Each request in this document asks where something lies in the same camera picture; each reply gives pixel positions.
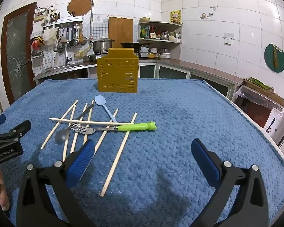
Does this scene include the green round board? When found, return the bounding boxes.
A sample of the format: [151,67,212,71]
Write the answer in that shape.
[264,43,284,73]

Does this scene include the wall hooks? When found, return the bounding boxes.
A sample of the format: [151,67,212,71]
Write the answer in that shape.
[199,7,216,20]

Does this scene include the blue plastic spoon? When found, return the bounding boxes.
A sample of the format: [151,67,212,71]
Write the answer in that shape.
[95,95,119,123]

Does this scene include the corner wall shelf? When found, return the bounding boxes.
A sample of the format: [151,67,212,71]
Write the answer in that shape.
[137,21,183,45]

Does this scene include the yellow slotted utensil holder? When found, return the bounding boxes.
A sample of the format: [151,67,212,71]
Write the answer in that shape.
[97,48,139,94]

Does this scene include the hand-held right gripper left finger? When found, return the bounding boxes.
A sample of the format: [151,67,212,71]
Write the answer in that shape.
[16,139,96,227]

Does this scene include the red yellow gloves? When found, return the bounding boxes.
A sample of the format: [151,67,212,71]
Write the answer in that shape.
[30,36,44,47]

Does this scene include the blue textured blanket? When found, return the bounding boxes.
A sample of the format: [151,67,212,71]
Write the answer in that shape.
[0,78,284,227]

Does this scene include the steel cooking pot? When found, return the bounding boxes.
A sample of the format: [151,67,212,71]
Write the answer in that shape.
[90,38,115,52]

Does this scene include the yellow wall calendar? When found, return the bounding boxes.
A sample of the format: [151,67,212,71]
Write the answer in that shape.
[170,10,182,25]

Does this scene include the gas stove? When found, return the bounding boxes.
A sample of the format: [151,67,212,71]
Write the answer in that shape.
[93,50,149,60]

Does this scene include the red white power strip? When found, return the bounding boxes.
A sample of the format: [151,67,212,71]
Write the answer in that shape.
[34,11,49,21]

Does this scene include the hanging brown brush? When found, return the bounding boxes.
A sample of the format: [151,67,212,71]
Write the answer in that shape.
[272,44,282,68]

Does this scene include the steel sink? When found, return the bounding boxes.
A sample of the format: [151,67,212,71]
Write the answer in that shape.
[45,63,85,73]

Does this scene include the metal wall pipe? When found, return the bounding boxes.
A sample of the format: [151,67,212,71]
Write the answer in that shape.
[89,0,97,37]

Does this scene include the grey spoon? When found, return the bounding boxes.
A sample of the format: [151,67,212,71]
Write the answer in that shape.
[55,110,95,144]

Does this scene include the brown frosted glass door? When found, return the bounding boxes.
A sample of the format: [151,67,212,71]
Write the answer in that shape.
[1,2,37,106]

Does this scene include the white hanging cloth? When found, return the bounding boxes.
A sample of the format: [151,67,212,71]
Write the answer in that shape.
[43,28,59,45]

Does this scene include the rectangular wooden cutting board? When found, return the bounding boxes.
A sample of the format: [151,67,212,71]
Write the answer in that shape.
[108,16,134,48]

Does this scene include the stack of white bowls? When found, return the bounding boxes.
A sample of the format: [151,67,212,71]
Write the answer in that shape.
[156,48,171,60]

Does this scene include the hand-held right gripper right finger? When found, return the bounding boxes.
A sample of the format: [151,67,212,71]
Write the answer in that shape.
[191,138,269,227]

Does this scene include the steel faucet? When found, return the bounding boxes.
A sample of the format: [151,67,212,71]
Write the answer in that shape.
[53,37,73,66]

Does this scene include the person's left hand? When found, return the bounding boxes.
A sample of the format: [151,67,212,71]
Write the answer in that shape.
[0,166,11,212]

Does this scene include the green vegetables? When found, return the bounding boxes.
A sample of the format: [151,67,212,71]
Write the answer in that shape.
[248,77,272,89]

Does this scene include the metal utensil wall rack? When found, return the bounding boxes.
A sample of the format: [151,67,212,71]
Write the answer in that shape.
[43,16,84,28]

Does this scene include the red cabinet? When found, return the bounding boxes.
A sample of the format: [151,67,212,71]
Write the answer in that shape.
[245,99,273,128]

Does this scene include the round wooden board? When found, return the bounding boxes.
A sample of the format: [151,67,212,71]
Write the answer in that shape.
[67,0,93,17]

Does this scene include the black wok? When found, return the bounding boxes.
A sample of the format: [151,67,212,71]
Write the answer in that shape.
[120,42,151,49]

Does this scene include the wooden board with plastic sheet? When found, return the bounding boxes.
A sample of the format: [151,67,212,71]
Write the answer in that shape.
[234,77,284,114]

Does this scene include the green handled fork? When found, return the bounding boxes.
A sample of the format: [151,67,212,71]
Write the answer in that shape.
[70,121,158,136]

